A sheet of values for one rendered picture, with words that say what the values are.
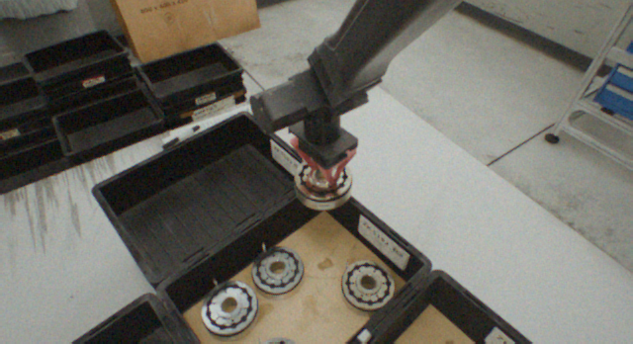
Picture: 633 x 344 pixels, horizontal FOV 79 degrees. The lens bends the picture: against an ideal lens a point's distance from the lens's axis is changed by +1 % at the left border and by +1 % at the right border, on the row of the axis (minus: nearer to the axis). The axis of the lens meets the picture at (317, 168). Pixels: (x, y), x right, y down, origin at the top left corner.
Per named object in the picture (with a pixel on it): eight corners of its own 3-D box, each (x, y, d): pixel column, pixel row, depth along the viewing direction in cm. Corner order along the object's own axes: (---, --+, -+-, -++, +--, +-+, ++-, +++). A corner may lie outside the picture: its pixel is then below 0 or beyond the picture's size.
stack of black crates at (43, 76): (141, 99, 231) (112, 26, 197) (160, 129, 212) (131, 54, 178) (65, 125, 214) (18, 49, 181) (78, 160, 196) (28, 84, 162)
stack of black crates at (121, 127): (164, 138, 207) (143, 86, 182) (185, 173, 190) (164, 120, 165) (85, 169, 191) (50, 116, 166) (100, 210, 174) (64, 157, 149)
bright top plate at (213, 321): (240, 272, 75) (240, 271, 75) (267, 312, 70) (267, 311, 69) (193, 301, 71) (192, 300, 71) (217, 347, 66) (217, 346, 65)
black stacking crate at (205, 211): (250, 142, 107) (245, 111, 99) (321, 206, 92) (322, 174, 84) (111, 220, 89) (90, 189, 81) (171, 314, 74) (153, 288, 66)
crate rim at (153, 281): (246, 116, 101) (244, 108, 99) (323, 179, 85) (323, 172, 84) (92, 195, 82) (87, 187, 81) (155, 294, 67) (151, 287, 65)
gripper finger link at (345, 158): (326, 201, 63) (325, 162, 56) (300, 177, 67) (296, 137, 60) (356, 180, 66) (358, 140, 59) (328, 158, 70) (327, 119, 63)
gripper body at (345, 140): (328, 168, 57) (327, 131, 52) (287, 134, 62) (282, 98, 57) (359, 148, 60) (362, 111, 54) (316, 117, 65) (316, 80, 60)
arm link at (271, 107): (376, 98, 46) (345, 33, 46) (294, 135, 42) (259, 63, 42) (337, 120, 57) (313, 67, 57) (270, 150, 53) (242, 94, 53)
